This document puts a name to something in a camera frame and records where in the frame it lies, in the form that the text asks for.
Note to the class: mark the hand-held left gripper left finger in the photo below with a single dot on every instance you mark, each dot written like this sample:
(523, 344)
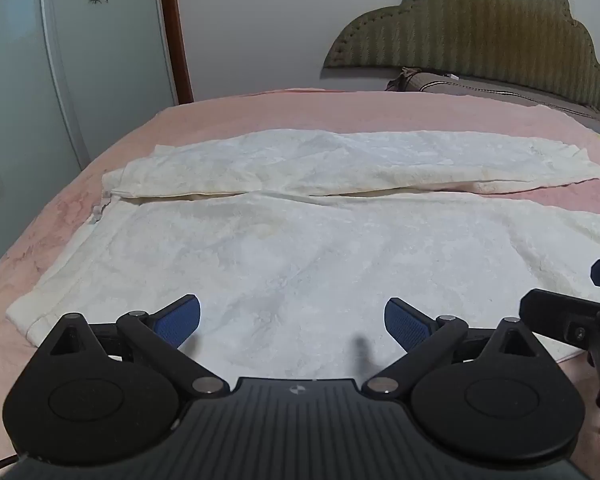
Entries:
(180, 321)

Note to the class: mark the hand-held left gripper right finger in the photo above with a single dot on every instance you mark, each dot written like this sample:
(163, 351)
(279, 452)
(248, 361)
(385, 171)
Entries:
(405, 324)

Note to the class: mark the white blanket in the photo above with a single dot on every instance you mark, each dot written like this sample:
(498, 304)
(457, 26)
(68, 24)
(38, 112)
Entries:
(300, 250)

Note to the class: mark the pink bed blanket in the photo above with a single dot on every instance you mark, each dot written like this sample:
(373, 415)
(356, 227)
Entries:
(330, 110)

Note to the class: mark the brown grey pillow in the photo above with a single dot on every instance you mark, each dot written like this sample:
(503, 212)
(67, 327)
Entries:
(460, 85)

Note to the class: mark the flower print sliding door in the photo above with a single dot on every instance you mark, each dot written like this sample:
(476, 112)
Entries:
(115, 60)
(15, 110)

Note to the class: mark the olive green padded headboard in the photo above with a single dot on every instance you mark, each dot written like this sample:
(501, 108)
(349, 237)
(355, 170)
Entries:
(480, 25)

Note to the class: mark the brown wooden door frame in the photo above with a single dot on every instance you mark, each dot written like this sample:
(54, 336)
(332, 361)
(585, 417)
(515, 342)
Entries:
(172, 20)

